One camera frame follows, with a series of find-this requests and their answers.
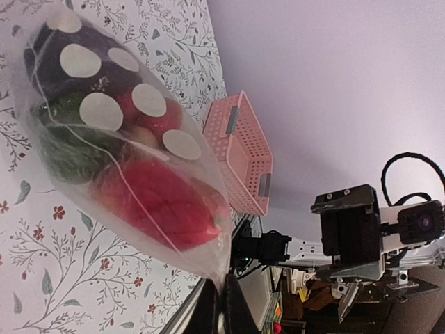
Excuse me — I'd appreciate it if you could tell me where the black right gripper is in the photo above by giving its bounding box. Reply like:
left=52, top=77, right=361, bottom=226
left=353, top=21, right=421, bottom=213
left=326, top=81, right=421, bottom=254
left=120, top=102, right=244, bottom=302
left=311, top=184, right=382, bottom=322

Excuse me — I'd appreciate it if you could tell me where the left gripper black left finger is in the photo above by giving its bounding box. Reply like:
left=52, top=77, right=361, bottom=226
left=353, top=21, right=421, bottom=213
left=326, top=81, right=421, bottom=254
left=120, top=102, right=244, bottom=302
left=182, top=279, right=223, bottom=334

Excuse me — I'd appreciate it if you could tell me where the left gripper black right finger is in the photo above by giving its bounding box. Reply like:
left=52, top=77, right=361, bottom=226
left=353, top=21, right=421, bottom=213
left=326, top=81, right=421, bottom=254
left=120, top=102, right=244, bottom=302
left=225, top=274, right=260, bottom=334

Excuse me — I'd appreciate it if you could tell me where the clear polka dot zip bag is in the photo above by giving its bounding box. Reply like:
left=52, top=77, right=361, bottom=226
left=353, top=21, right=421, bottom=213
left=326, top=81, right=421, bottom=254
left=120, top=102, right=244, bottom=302
left=5, top=4, right=231, bottom=289

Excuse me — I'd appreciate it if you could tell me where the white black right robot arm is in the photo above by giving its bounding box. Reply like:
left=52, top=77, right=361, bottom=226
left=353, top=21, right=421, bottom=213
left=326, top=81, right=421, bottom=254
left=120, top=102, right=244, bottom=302
left=232, top=184, right=444, bottom=319

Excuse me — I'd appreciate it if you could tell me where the green fake leafy vegetable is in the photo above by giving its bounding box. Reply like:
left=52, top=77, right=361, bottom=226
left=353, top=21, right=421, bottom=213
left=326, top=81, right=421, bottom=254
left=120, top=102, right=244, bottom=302
left=30, top=93, right=124, bottom=184

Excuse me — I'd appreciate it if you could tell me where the pink perforated plastic basket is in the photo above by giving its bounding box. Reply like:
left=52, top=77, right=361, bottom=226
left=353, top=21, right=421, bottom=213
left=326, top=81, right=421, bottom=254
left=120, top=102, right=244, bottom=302
left=203, top=91, right=273, bottom=216

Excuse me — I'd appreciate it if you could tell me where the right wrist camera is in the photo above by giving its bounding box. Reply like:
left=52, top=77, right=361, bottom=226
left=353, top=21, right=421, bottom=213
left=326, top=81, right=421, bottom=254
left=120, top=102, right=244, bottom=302
left=398, top=200, right=444, bottom=245

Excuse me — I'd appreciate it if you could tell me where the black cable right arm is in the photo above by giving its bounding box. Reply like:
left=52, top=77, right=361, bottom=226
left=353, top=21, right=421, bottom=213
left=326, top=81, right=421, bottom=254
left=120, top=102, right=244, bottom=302
left=380, top=152, right=445, bottom=206

